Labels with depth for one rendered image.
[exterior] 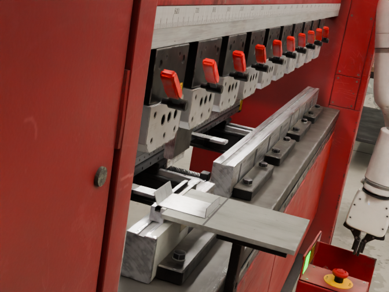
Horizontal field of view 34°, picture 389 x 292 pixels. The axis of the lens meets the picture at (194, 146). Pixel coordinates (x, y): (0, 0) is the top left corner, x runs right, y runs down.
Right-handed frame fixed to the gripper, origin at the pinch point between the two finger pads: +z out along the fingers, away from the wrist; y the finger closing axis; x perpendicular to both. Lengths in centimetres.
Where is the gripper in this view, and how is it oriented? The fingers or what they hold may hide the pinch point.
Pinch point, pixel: (358, 246)
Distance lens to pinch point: 171.2
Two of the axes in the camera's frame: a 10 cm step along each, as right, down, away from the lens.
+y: 8.9, 3.2, -3.1
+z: -2.3, 9.3, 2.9
